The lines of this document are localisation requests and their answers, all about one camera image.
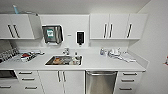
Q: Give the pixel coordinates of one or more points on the stainless steel dishwasher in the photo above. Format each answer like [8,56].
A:
[101,83]

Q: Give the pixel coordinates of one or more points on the black soap dispenser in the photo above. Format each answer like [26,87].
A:
[80,37]

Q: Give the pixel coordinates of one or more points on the small chrome sink knob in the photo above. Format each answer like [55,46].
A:
[76,55]

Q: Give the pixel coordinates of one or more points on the blue dish soap bottle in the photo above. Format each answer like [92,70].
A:
[102,51]

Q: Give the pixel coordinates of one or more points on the chrome faucet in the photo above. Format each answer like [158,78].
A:
[66,51]

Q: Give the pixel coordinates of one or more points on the stainless steel sink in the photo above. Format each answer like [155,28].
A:
[63,60]

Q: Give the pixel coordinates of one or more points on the stack of white plates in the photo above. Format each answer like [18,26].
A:
[114,53]

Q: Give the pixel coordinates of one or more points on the steel paper towel dispenser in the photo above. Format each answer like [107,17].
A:
[52,34]

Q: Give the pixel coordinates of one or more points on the white sink base cabinet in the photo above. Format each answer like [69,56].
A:
[61,82]

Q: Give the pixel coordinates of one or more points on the white dish towel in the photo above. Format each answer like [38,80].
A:
[128,59]

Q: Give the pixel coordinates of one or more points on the grey white dish cloth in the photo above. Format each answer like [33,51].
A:
[37,52]

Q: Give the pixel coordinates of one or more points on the white drawer unit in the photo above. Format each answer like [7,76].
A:
[29,83]
[128,82]

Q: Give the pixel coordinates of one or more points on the teal bottle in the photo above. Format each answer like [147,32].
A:
[15,9]

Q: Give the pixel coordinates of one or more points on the small wall label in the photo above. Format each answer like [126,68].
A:
[70,34]

